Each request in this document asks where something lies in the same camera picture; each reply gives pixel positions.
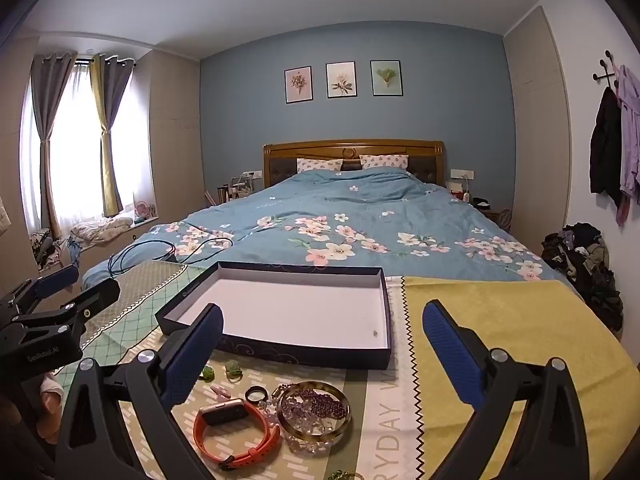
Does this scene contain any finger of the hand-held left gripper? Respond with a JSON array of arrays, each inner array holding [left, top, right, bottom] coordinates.
[[0, 265, 81, 313], [15, 276, 121, 343]]

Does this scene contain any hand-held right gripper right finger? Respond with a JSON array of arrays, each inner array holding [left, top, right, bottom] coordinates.
[[421, 300, 591, 480]]

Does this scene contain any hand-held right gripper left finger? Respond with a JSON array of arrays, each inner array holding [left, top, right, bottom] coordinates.
[[54, 302, 225, 480]]

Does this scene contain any orange smartwatch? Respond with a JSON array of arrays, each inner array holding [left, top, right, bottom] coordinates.
[[194, 398, 282, 471]]

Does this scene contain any dark blue shallow box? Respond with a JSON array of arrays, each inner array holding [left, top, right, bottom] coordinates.
[[155, 261, 392, 371]]

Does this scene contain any purple bead bracelet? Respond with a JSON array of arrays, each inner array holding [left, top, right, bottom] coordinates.
[[285, 391, 348, 421]]

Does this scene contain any tortoiseshell bangle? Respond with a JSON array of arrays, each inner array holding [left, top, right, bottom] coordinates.
[[276, 381, 352, 445]]

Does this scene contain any clear crystal bead bracelet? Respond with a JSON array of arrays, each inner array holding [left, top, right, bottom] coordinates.
[[260, 395, 331, 456]]

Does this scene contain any person's left hand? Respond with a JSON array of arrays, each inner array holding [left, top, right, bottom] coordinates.
[[37, 372, 63, 441]]

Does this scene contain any dark printed cloth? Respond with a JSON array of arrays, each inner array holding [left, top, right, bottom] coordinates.
[[29, 228, 63, 268]]

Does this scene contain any crumpled white blanket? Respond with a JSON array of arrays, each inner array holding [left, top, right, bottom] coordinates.
[[70, 216, 135, 248]]

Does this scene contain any yellow green printed blanket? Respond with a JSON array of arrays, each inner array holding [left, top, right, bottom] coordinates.
[[52, 260, 640, 480]]

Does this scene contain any white sheer curtain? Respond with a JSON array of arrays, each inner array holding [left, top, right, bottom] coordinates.
[[20, 60, 153, 233]]

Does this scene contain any wooden nightstand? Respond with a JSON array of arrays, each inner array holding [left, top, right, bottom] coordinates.
[[470, 197, 513, 233]]

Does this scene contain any grey and yellow curtain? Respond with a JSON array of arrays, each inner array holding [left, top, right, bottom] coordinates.
[[90, 54, 136, 217]]

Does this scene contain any pile of dark clothes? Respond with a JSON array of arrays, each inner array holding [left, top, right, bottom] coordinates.
[[541, 221, 624, 332]]

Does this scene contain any bedside clutter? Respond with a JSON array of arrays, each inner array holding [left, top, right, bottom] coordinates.
[[216, 172, 256, 203]]

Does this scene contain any beige wardrobe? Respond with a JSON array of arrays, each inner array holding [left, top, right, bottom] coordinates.
[[135, 50, 206, 221], [502, 6, 573, 241]]

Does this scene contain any blue floral duvet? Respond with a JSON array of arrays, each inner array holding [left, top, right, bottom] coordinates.
[[82, 167, 581, 301]]

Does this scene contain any white dotted pillow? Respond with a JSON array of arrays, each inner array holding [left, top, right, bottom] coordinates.
[[296, 157, 344, 173], [360, 154, 410, 171]]

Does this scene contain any wooden headboard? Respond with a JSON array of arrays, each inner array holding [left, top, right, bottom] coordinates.
[[263, 140, 446, 188]]

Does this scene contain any black jacket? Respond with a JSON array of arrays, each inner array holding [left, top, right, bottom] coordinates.
[[589, 86, 623, 211]]

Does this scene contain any framed green leaf picture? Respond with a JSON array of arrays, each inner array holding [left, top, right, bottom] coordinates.
[[370, 60, 403, 97]]

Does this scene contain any framed pink flower picture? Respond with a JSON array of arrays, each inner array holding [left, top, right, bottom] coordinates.
[[285, 66, 313, 104]]

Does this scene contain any purple jacket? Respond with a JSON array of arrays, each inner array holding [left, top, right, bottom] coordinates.
[[612, 64, 640, 228]]

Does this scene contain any framed white flower picture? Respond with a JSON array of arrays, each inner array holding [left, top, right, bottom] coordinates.
[[326, 62, 357, 99]]

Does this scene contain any black cable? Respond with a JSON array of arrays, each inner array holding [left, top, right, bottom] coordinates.
[[107, 232, 236, 277]]

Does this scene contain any black wall coat rack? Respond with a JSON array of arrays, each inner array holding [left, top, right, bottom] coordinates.
[[592, 50, 626, 83]]

